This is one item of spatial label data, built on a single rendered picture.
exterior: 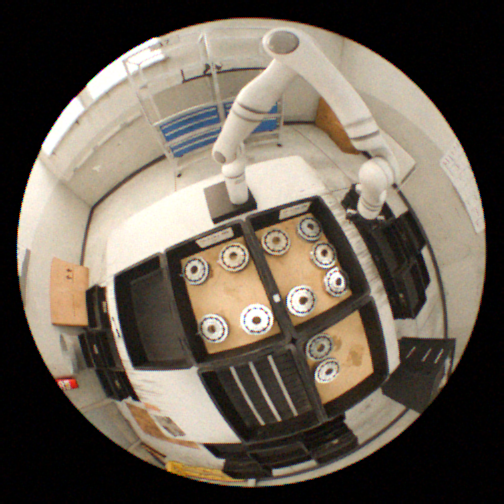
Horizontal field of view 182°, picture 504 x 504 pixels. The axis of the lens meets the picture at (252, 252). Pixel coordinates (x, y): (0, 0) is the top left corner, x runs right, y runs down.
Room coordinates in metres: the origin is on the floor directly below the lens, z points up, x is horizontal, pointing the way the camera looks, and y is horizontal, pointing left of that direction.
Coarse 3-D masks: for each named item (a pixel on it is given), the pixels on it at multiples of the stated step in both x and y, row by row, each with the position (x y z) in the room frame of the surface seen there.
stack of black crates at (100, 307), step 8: (88, 288) 0.17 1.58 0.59; (96, 288) 0.16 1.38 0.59; (104, 288) 0.18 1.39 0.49; (88, 296) 0.10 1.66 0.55; (96, 296) 0.09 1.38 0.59; (104, 296) 0.11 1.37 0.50; (88, 304) 0.02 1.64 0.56; (96, 304) 0.03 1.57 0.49; (104, 304) 0.03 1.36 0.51; (88, 312) -0.06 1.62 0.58; (96, 312) -0.05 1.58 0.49; (104, 312) -0.04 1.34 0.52; (88, 320) -0.14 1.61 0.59; (96, 320) -0.13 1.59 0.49; (104, 320) -0.11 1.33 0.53; (96, 328) -0.19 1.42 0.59; (104, 328) -0.18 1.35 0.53
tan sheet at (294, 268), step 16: (288, 224) 0.27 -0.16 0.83; (320, 240) 0.18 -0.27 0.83; (288, 256) 0.14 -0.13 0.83; (304, 256) 0.13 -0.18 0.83; (272, 272) 0.09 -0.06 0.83; (288, 272) 0.08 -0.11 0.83; (304, 272) 0.07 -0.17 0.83; (320, 272) 0.06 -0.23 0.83; (288, 288) 0.03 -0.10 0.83; (320, 288) 0.00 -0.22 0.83; (320, 304) -0.05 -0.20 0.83; (304, 320) -0.09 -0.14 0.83
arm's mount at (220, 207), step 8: (216, 184) 0.64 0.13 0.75; (224, 184) 0.62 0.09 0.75; (208, 192) 0.59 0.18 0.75; (216, 192) 0.57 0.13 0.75; (224, 192) 0.56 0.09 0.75; (248, 192) 0.53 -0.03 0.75; (208, 200) 0.53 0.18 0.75; (216, 200) 0.51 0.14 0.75; (224, 200) 0.50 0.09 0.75; (248, 200) 0.47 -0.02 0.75; (208, 208) 0.47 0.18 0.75; (216, 208) 0.46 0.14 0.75; (224, 208) 0.45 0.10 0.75; (232, 208) 0.44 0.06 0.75; (240, 208) 0.43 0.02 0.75; (248, 208) 0.44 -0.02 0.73; (256, 208) 0.45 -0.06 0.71; (216, 216) 0.41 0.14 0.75; (224, 216) 0.41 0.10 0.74; (232, 216) 0.42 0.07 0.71
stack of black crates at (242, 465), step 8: (224, 464) -1.67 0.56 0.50; (232, 464) -1.65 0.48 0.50; (240, 464) -1.63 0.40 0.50; (248, 464) -1.62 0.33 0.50; (256, 464) -1.61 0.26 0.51; (224, 472) -1.73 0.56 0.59; (232, 472) -1.87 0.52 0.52; (240, 472) -1.92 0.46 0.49; (248, 472) -1.91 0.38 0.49; (256, 472) -1.89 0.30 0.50; (264, 472) -1.88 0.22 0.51; (272, 472) -1.85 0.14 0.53
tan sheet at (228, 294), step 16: (240, 240) 0.23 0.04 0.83; (192, 256) 0.20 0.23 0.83; (208, 256) 0.19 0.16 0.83; (224, 272) 0.12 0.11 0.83; (240, 272) 0.11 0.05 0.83; (256, 272) 0.10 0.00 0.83; (192, 288) 0.08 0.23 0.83; (208, 288) 0.07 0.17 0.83; (224, 288) 0.06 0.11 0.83; (240, 288) 0.06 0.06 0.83; (256, 288) 0.05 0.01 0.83; (192, 304) 0.02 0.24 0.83; (208, 304) 0.02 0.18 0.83; (224, 304) 0.01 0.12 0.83; (240, 304) 0.00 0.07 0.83; (256, 320) -0.06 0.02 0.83; (240, 336) -0.11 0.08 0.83; (256, 336) -0.11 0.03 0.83
